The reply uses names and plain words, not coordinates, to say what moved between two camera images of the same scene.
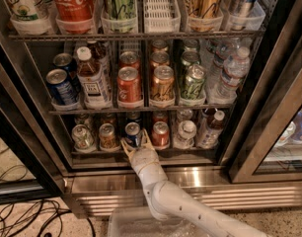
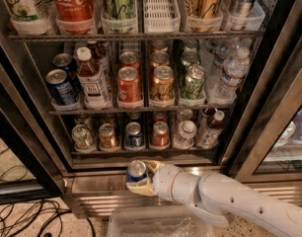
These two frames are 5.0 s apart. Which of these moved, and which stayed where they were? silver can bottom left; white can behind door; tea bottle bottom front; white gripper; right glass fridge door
Moved: white gripper
Stayed: silver can bottom left; white can behind door; tea bottle bottom front; right glass fridge door
